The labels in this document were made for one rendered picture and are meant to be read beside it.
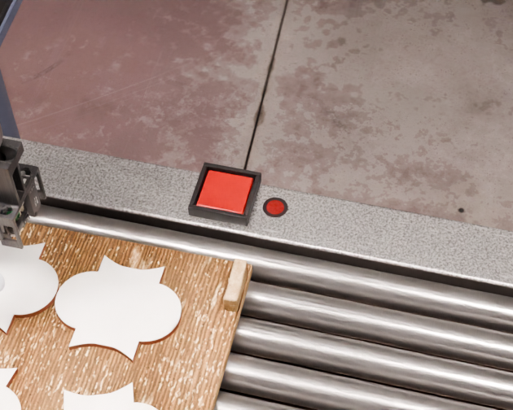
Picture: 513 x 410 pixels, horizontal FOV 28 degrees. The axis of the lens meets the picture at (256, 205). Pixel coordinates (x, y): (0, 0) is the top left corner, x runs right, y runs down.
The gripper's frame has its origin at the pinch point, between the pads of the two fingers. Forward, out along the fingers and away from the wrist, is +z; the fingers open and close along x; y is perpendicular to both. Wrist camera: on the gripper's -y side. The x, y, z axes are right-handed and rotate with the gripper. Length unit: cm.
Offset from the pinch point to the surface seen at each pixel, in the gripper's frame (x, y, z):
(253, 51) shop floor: 138, -2, 100
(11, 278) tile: 0.4, 1.7, 4.8
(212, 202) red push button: 17.6, 21.3, 6.2
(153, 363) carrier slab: -6.1, 20.8, 5.4
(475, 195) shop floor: 102, 61, 99
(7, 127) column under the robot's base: 48, -25, 38
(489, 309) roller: 11, 57, 7
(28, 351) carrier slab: -7.8, 6.7, 5.5
